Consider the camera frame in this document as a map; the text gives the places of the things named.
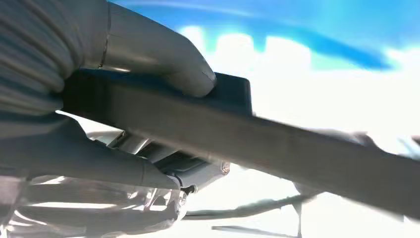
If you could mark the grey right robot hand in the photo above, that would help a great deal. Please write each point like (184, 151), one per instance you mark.
(147, 42)

